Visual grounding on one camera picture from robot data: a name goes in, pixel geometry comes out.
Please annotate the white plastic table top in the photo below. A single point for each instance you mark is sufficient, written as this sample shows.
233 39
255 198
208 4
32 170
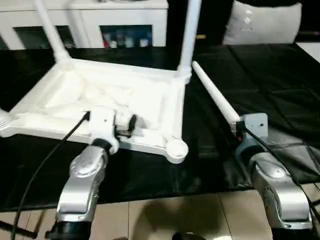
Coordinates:
125 82

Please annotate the white flat board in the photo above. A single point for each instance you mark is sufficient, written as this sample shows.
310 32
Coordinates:
312 50

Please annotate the black cabinet with yellow label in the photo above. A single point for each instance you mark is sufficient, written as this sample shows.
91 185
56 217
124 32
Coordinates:
215 20

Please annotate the dark robot lower body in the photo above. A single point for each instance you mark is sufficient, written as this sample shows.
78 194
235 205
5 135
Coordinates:
187 236

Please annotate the white glass-door cabinet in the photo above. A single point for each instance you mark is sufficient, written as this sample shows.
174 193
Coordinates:
87 15

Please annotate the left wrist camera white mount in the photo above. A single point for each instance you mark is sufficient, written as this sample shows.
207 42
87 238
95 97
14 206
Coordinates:
102 122

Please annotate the black table frame leg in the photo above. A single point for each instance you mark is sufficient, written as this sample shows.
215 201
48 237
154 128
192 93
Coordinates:
15 228

